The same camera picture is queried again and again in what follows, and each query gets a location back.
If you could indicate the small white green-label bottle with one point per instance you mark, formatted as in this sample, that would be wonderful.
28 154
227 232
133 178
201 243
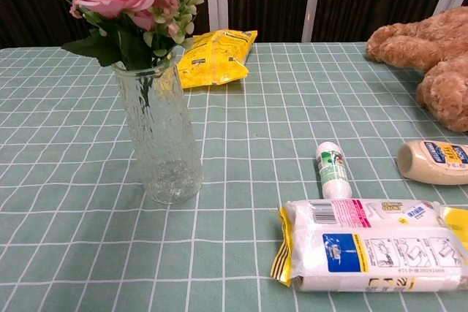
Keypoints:
332 171

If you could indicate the clear glass cup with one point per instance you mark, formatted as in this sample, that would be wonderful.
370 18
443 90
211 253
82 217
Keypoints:
168 151

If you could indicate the brown teddy bear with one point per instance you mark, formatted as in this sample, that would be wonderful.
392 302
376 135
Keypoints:
438 56

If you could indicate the white yellow wipes package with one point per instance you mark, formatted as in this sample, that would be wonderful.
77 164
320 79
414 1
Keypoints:
365 246

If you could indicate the green checked tablecloth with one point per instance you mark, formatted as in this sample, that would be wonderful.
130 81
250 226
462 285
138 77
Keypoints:
73 217

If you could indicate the mayonnaise squeeze bottle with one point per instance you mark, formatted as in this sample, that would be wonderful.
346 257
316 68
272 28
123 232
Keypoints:
431 164

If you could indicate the yellow snack bag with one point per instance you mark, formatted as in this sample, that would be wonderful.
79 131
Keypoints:
215 60

